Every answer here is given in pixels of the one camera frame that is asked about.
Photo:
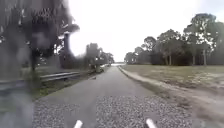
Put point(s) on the grey asphalt path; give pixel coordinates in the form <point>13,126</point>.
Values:
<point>110,86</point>

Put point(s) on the metal guardrail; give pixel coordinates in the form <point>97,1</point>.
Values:
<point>53,76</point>

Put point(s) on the grass verge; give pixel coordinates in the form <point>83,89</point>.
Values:
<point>55,85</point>

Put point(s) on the dry grass field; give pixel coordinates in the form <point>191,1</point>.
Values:
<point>180,73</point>

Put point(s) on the robot's own part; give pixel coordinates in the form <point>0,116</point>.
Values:
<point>78,124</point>
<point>150,123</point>

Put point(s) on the row of trees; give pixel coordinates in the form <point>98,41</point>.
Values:
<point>40,36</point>
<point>186,43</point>

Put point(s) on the pale dirt strip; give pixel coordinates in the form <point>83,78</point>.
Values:
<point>186,93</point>

